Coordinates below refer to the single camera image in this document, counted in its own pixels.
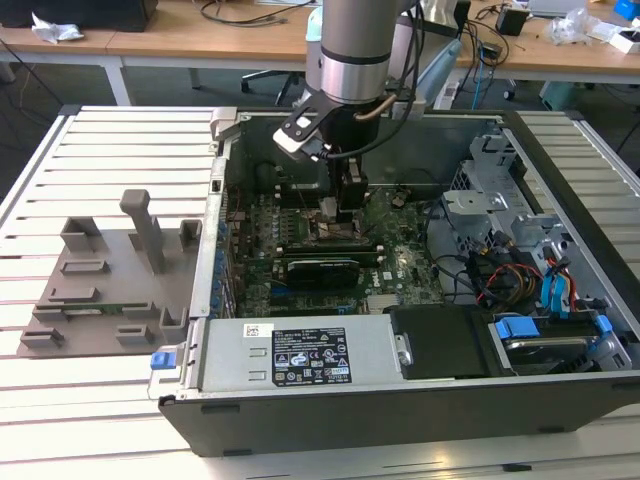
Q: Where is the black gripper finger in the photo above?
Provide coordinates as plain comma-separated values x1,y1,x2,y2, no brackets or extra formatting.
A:
328,157,346,199
340,155,370,225

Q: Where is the metal socket cover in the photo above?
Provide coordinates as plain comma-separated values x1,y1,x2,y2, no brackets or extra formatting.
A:
367,187,387,221

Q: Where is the silver CPU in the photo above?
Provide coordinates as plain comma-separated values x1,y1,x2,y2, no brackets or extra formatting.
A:
319,196,343,222

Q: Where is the CPU socket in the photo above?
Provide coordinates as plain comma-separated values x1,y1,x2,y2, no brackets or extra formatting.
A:
305,205,369,247

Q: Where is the RAM stick with white label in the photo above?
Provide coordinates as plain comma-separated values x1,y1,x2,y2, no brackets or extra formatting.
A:
277,180,370,209

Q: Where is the black RAM stick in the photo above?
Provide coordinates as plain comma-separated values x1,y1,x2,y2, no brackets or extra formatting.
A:
279,248,386,263

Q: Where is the black cylinder part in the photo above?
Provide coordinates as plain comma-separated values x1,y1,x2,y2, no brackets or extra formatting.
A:
253,160,280,194

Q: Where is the green motherboard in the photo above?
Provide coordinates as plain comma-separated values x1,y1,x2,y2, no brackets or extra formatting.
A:
222,187,446,319

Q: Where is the black graphics card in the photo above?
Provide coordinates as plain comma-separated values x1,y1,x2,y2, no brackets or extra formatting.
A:
282,254,361,291

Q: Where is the black chair base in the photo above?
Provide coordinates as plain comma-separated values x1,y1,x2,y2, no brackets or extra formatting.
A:
241,69,307,107

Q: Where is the white power strip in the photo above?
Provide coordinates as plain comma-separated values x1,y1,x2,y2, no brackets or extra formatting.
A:
433,82,459,110

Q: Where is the silver chip heatsink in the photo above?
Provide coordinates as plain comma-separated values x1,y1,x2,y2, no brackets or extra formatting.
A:
366,293,402,315

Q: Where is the silver metal drive cage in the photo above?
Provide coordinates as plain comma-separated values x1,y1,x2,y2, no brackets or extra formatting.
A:
439,132,571,261

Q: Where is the black plastic shroud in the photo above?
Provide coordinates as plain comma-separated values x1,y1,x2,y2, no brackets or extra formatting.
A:
389,305,494,380

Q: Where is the small black cube box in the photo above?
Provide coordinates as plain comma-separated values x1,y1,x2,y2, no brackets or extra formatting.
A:
494,7,529,36

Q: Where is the silver power supply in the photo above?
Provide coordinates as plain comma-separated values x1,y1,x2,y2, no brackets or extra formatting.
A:
182,314,404,401

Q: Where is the long wooden desk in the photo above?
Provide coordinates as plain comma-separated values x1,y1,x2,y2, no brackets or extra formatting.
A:
0,0,640,106

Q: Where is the teal box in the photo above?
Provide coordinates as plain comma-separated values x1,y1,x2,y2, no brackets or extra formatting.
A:
538,79,596,111

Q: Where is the black open PC case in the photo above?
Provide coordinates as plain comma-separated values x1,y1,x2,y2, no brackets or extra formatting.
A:
147,107,640,459

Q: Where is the hard disk in blue carrier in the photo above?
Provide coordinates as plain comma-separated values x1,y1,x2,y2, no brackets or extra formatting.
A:
492,312,614,376

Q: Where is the grey flat device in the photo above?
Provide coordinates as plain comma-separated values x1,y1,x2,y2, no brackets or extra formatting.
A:
527,0,589,16

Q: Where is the grey parts rack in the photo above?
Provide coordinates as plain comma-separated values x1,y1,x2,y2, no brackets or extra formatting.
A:
15,188,204,359

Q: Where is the clear plastic bag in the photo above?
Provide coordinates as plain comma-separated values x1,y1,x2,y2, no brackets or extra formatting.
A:
542,7,616,46

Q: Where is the wide black box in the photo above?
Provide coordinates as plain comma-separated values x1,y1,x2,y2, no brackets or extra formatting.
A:
0,0,159,32

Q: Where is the white open box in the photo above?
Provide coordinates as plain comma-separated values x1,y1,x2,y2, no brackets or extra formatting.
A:
607,27,640,54

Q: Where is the crumpled white paper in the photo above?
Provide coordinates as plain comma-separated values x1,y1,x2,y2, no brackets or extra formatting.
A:
30,12,86,44

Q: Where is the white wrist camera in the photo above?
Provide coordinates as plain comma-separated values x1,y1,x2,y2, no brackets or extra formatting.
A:
272,102,324,157

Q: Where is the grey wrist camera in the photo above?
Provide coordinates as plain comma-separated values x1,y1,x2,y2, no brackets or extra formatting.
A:
391,98,427,120

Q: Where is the black wire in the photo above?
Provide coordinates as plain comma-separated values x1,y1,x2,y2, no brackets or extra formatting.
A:
429,239,501,306

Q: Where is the red yellow wire bundle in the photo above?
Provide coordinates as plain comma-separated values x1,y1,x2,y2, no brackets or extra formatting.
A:
477,262,544,306

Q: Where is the blue flat data wire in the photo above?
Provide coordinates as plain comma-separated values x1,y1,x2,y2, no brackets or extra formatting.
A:
539,257,579,321

